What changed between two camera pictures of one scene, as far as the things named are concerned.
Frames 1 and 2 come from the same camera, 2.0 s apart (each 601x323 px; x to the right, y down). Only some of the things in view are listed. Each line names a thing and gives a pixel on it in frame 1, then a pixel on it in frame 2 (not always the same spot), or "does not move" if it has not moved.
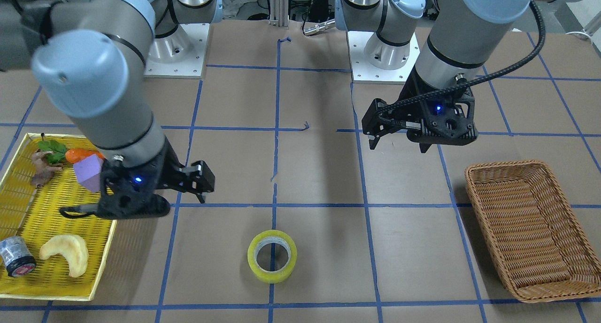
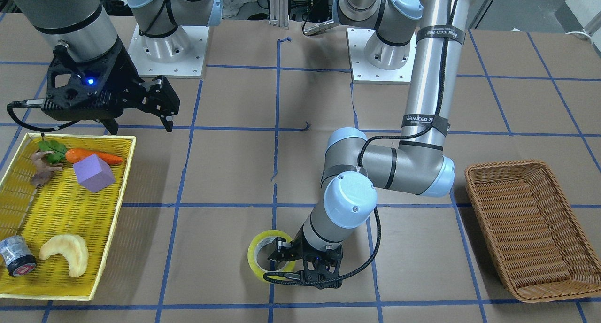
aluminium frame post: [279, 6] does not move
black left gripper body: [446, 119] → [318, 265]
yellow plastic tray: [33, 213] does not move
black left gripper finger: [373, 143] → [273, 265]
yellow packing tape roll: [270, 236] does not move
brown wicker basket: [544, 249] does not move
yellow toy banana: [73, 247] does not move
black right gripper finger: [200, 196] → [168, 125]
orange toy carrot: [76, 155] does not move
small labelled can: [16, 256] does not move
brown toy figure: [43, 172] does not move
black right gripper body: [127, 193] → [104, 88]
